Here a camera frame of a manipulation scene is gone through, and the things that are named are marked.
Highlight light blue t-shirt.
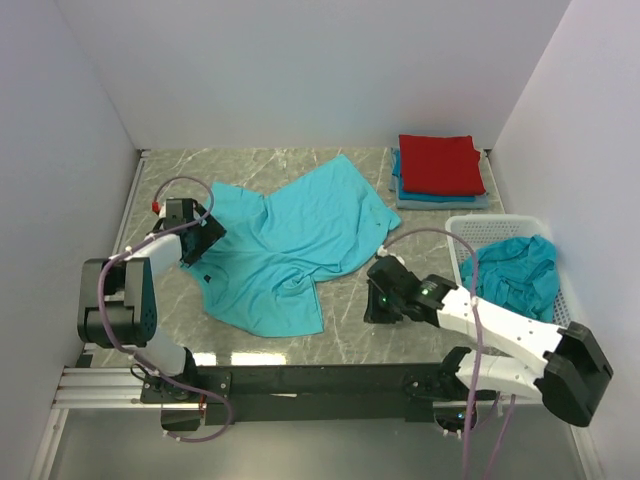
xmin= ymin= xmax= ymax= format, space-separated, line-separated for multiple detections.
xmin=187 ymin=155 xmax=401 ymax=338

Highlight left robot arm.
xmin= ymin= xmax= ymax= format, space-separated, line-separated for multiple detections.
xmin=77 ymin=198 xmax=226 ymax=402

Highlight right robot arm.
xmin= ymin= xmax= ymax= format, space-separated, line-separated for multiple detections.
xmin=364 ymin=256 xmax=613 ymax=427

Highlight white plastic basket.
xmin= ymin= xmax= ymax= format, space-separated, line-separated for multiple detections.
xmin=445 ymin=214 xmax=571 ymax=327

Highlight grey-blue folded t-shirt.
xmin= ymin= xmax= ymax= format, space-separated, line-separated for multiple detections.
xmin=388 ymin=179 xmax=489 ymax=211

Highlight teal t-shirt in basket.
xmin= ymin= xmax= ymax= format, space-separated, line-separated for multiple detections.
xmin=476 ymin=235 xmax=560 ymax=323

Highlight red folded t-shirt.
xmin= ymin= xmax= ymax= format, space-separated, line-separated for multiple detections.
xmin=399 ymin=134 xmax=486 ymax=197

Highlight black base beam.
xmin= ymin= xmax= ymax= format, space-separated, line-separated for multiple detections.
xmin=141 ymin=363 xmax=468 ymax=431

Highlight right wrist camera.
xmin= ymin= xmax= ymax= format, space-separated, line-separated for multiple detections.
xmin=376 ymin=245 xmax=406 ymax=266

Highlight aluminium rail frame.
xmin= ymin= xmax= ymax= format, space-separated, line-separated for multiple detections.
xmin=52 ymin=149 xmax=201 ymax=411

